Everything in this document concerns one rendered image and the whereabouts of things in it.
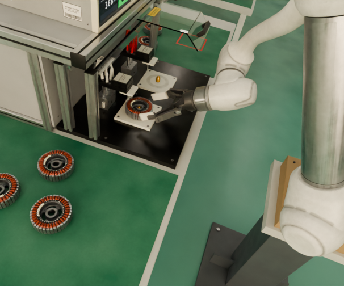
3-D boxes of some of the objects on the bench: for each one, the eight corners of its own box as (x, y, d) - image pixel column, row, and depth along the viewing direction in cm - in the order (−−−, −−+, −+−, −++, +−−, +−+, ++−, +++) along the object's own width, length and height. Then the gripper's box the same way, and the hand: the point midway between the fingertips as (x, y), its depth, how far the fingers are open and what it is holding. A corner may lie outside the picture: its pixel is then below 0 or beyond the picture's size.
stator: (155, 41, 165) (156, 35, 162) (158, 51, 157) (159, 45, 155) (135, 40, 162) (136, 34, 159) (138, 50, 155) (138, 44, 152)
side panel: (55, 127, 108) (41, 50, 85) (51, 132, 106) (34, 54, 83) (-10, 105, 111) (-42, 24, 88) (-16, 109, 109) (-50, 28, 86)
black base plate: (209, 79, 147) (210, 75, 146) (175, 169, 103) (175, 165, 102) (124, 53, 152) (125, 49, 150) (57, 129, 108) (56, 125, 106)
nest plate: (176, 79, 139) (177, 77, 138) (167, 96, 128) (168, 94, 127) (147, 70, 140) (148, 68, 139) (136, 87, 130) (137, 84, 129)
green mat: (178, 175, 102) (178, 175, 102) (100, 392, 60) (100, 392, 60) (-52, 97, 110) (-52, 96, 110) (-262, 238, 68) (-264, 238, 68)
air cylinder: (136, 71, 138) (137, 62, 134) (130, 79, 133) (131, 69, 129) (126, 68, 138) (127, 58, 134) (120, 76, 133) (121, 66, 129)
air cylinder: (115, 100, 121) (116, 89, 117) (108, 110, 116) (107, 100, 112) (104, 96, 122) (104, 85, 118) (96, 106, 116) (95, 96, 112)
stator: (156, 108, 120) (157, 101, 117) (147, 124, 112) (147, 117, 110) (131, 100, 121) (131, 92, 118) (120, 116, 113) (120, 108, 110)
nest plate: (161, 108, 122) (162, 106, 121) (149, 131, 112) (150, 129, 111) (128, 98, 123) (129, 96, 122) (113, 119, 113) (114, 117, 112)
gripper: (192, 129, 98) (138, 134, 107) (206, 89, 115) (159, 97, 124) (185, 111, 94) (130, 118, 103) (201, 73, 111) (153, 82, 120)
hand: (149, 106), depth 113 cm, fingers open, 13 cm apart
